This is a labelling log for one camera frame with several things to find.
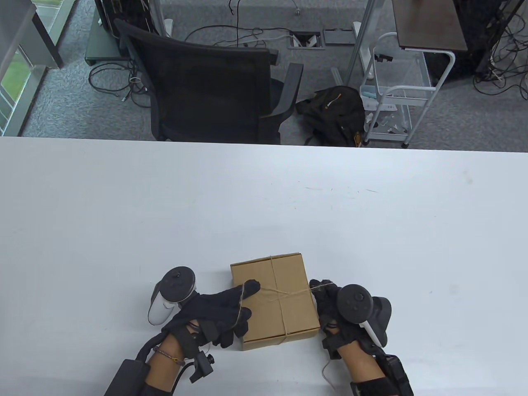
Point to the black wrist-worn sensor box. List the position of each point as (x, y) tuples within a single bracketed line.
[(126, 377), (398, 373)]

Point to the grey floor plate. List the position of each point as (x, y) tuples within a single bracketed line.
[(338, 37)]

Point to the brown wooden side desk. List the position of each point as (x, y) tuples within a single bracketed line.
[(429, 24)]

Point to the person's left forearm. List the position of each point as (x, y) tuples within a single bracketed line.
[(165, 367)]

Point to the person's right forearm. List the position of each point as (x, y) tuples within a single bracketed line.
[(363, 367)]

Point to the black mesh office chair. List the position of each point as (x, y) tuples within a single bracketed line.
[(206, 90)]

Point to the open floor socket box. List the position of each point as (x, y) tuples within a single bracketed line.
[(306, 40)]

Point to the black backpack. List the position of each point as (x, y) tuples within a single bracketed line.
[(334, 111)]

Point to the person's left hand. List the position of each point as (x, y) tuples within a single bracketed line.
[(218, 309)]

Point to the brown cardboard box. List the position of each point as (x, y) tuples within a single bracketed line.
[(276, 305)]

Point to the black equipment rack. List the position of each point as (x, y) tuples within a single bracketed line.
[(478, 33), (123, 12)]

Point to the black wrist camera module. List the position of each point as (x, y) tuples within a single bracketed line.
[(202, 367)]

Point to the person's right hand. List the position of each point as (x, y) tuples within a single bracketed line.
[(330, 313)]

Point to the aluminium frame post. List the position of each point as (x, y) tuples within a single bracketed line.
[(361, 41)]

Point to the grey and white hand controller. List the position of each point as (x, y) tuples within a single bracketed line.
[(171, 293), (359, 305)]

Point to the grey metal base plate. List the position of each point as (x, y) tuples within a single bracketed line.
[(101, 45)]

